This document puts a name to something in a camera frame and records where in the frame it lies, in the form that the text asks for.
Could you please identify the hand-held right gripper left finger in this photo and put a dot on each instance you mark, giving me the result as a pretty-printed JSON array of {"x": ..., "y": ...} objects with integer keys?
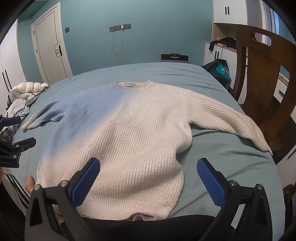
[{"x": 85, "y": 183}]

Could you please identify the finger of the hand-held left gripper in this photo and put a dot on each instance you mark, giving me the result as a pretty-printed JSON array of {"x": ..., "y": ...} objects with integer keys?
[
  {"x": 25, "y": 143},
  {"x": 11, "y": 121}
]

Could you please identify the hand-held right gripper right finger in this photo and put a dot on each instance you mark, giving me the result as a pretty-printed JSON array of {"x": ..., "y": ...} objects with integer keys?
[{"x": 211, "y": 183}]

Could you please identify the white and blue knit sweater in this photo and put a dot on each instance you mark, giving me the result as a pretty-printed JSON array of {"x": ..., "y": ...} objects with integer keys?
[{"x": 138, "y": 139}]

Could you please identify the dark checked cloth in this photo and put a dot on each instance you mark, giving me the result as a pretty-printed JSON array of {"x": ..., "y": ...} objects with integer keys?
[{"x": 7, "y": 136}]

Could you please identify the white black striped pants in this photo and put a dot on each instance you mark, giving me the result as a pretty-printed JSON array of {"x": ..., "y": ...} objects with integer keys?
[{"x": 13, "y": 187}]

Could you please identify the bed with teal sheet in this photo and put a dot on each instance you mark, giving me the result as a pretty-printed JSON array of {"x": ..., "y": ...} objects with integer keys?
[{"x": 219, "y": 150}]

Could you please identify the person's bare foot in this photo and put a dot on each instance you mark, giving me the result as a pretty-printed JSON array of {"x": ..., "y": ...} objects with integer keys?
[{"x": 30, "y": 184}]

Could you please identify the white puffy duvet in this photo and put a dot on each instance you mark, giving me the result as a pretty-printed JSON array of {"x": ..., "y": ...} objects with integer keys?
[{"x": 27, "y": 89}]

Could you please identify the white wardrobe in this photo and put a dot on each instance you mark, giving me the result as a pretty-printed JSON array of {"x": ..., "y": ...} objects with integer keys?
[{"x": 11, "y": 58}]

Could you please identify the person's black clothing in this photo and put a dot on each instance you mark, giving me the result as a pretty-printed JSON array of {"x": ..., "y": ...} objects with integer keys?
[{"x": 148, "y": 228}]

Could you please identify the white panel door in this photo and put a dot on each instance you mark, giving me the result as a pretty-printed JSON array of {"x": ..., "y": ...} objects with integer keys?
[{"x": 49, "y": 46}]

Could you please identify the teal packet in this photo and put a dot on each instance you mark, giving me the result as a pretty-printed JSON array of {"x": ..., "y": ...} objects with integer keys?
[{"x": 222, "y": 71}]

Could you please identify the black bag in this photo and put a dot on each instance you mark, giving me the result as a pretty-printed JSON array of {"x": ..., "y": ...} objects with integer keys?
[{"x": 211, "y": 67}]

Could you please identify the white desk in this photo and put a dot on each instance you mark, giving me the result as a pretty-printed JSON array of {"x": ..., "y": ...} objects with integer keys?
[{"x": 282, "y": 87}]

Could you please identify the white drawer cabinet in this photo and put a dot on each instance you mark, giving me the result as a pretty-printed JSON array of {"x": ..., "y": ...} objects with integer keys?
[{"x": 223, "y": 56}]

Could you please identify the black flat device box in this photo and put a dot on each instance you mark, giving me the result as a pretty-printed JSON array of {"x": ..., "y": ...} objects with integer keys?
[{"x": 174, "y": 58}]

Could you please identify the brown wooden chair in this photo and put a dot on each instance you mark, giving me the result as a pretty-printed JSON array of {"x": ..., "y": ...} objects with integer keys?
[{"x": 266, "y": 58}]

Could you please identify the black garment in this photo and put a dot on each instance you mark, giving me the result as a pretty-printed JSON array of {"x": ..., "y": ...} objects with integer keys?
[{"x": 227, "y": 41}]

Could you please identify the window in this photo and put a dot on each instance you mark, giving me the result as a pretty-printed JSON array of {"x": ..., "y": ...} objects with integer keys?
[{"x": 275, "y": 18}]

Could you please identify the grey wall socket strip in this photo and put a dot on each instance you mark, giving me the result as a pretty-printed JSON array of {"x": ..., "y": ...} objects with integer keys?
[{"x": 120, "y": 27}]

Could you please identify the white wall cabinet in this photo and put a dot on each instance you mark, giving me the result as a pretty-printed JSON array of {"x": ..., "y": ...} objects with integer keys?
[{"x": 235, "y": 11}]

